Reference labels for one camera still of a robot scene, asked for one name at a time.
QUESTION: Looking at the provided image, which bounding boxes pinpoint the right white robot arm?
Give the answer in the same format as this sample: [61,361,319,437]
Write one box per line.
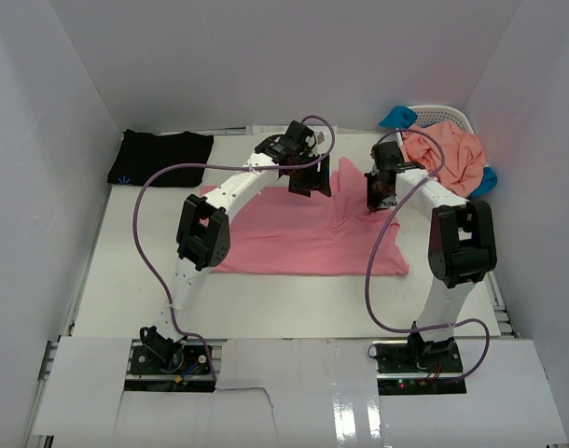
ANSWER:
[366,142,497,372]

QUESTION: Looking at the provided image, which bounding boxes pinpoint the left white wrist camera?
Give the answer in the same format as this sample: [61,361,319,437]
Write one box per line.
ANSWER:
[309,132,325,147]

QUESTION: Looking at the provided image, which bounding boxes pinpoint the white paper sheets at back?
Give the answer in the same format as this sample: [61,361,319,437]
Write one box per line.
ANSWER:
[194,124,338,135]

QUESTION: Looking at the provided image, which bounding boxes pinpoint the blue t shirt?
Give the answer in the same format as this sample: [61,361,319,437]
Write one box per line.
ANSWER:
[380,105,497,198]

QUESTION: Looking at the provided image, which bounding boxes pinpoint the white perforated laundry basket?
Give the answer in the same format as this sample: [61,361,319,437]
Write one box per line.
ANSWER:
[392,105,474,133]

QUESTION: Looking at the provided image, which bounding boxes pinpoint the salmon orange t shirt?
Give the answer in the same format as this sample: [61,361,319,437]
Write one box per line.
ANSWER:
[401,120,487,198]

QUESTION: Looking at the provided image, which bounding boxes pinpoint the folded black t shirt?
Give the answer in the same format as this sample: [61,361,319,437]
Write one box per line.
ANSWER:
[107,130,214,186]

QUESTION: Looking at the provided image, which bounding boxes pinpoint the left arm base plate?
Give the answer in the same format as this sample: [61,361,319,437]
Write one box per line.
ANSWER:
[124,343,215,393]

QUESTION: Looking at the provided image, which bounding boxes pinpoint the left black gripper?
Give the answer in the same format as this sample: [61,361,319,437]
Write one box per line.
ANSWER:
[288,152,331,198]

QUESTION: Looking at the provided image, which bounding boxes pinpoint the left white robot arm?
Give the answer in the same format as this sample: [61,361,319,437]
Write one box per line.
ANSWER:
[132,115,335,346]

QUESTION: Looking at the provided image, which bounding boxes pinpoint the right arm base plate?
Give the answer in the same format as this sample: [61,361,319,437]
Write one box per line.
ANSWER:
[368,341,467,397]

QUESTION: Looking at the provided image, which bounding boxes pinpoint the pink t shirt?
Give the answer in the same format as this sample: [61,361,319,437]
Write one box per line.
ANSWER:
[215,157,409,276]

